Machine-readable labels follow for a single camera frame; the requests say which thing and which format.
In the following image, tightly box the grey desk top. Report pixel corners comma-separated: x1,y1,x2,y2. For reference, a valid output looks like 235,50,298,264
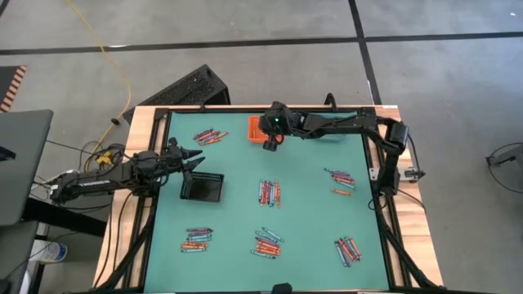
0,109,54,228

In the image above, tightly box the orange mesh basket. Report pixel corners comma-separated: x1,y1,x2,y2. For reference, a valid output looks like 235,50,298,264
247,115,273,145

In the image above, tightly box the black perforated case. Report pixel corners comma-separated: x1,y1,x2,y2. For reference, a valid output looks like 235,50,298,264
122,64,232,125

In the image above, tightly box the white plastic bottle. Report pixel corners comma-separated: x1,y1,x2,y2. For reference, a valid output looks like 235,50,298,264
29,239,69,265

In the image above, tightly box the black mesh basket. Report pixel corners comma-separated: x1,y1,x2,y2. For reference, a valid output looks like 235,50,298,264
179,171,226,203

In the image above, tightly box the teal table mat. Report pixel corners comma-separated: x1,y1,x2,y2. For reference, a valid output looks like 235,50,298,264
143,110,390,293

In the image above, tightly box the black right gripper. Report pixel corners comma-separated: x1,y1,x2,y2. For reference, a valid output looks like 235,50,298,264
259,100,306,153

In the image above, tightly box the black desk beam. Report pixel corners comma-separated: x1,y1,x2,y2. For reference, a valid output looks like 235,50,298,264
22,198,108,238

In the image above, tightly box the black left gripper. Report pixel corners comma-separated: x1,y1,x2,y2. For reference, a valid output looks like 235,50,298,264
161,137,206,185

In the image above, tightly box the yellow floor cable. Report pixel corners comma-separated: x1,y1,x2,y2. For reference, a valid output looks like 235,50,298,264
65,0,132,172

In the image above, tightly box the orange black striped mat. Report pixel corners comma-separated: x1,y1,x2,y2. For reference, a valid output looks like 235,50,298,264
0,65,28,114

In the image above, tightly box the black cable bundle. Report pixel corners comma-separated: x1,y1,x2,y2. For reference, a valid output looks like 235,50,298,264
32,140,127,193

